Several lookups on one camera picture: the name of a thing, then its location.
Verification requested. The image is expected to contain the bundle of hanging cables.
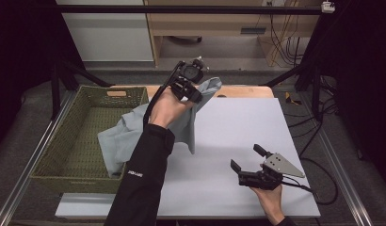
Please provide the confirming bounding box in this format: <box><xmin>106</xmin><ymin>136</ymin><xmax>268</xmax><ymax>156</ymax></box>
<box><xmin>256</xmin><ymin>0</ymin><xmax>305</xmax><ymax>68</ymax></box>

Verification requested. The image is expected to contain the aluminium frame rail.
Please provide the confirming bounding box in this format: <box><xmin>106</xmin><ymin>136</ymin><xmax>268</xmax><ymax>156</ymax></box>
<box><xmin>298</xmin><ymin>92</ymin><xmax>375</xmax><ymax>226</ymax></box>
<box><xmin>0</xmin><ymin>89</ymin><xmax>76</xmax><ymax>226</ymax></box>

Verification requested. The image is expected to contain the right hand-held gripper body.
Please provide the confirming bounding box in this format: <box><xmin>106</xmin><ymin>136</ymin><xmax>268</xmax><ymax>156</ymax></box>
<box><xmin>237</xmin><ymin>152</ymin><xmax>306</xmax><ymax>191</ymax></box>

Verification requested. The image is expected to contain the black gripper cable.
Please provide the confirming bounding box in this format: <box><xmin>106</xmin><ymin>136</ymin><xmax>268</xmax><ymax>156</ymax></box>
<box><xmin>281</xmin><ymin>156</ymin><xmax>340</xmax><ymax>207</ymax></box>
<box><xmin>142</xmin><ymin>60</ymin><xmax>185</xmax><ymax>127</ymax></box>

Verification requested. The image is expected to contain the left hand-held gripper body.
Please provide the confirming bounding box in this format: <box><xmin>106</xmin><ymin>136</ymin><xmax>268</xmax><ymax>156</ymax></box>
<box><xmin>164</xmin><ymin>56</ymin><xmax>211</xmax><ymax>99</ymax></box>

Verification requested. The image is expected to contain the white plug adapter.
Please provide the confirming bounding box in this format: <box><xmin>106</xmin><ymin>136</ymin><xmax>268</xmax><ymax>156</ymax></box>
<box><xmin>320</xmin><ymin>1</ymin><xmax>336</xmax><ymax>14</ymax></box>

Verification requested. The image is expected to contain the grey cloth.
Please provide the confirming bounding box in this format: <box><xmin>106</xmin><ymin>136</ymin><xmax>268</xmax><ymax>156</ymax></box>
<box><xmin>97</xmin><ymin>76</ymin><xmax>223</xmax><ymax>180</ymax></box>

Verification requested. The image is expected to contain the person's right hand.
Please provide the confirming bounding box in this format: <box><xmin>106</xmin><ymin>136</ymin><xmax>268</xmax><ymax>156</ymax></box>
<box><xmin>249</xmin><ymin>183</ymin><xmax>287</xmax><ymax>226</ymax></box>

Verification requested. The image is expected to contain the person's left hand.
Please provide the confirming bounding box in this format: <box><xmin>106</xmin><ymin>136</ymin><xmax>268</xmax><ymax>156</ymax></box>
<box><xmin>148</xmin><ymin>87</ymin><xmax>196</xmax><ymax>130</ymax></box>

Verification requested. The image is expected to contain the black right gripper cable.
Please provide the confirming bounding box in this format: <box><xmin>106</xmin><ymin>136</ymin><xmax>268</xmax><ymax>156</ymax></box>
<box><xmin>281</xmin><ymin>156</ymin><xmax>340</xmax><ymax>207</ymax></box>

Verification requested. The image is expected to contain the black horizontal frame bar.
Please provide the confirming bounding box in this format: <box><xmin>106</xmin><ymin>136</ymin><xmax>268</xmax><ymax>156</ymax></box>
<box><xmin>55</xmin><ymin>4</ymin><xmax>325</xmax><ymax>16</ymax></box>

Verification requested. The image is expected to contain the wooden table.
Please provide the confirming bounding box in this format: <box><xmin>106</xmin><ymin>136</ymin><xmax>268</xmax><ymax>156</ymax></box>
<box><xmin>111</xmin><ymin>84</ymin><xmax>275</xmax><ymax>99</ymax></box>

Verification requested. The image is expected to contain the yellow black tape piece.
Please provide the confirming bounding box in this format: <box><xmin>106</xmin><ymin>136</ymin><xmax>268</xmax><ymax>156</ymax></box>
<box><xmin>284</xmin><ymin>91</ymin><xmax>304</xmax><ymax>106</ymax></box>

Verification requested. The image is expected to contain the green woven basket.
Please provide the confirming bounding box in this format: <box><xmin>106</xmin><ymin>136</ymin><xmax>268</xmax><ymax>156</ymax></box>
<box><xmin>29</xmin><ymin>85</ymin><xmax>151</xmax><ymax>195</ymax></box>

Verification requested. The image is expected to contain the white table mat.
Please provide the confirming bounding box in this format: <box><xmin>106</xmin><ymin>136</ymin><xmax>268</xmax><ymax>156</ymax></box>
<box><xmin>55</xmin><ymin>97</ymin><xmax>322</xmax><ymax>219</ymax></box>

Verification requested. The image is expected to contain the white cabinet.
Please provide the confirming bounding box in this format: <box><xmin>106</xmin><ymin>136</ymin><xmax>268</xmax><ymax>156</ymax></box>
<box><xmin>55</xmin><ymin>0</ymin><xmax>155</xmax><ymax>63</ymax></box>

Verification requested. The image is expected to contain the wooden desk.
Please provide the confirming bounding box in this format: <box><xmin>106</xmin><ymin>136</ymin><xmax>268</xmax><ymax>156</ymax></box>
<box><xmin>143</xmin><ymin>0</ymin><xmax>325</xmax><ymax>69</ymax></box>

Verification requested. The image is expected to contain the black metal stand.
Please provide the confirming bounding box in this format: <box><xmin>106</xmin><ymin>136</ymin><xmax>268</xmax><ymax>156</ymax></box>
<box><xmin>49</xmin><ymin>57</ymin><xmax>115</xmax><ymax>121</ymax></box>
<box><xmin>260</xmin><ymin>60</ymin><xmax>327</xmax><ymax>121</ymax></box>

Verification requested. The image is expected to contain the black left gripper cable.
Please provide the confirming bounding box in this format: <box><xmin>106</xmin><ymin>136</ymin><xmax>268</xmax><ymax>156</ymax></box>
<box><xmin>142</xmin><ymin>60</ymin><xmax>185</xmax><ymax>127</ymax></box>

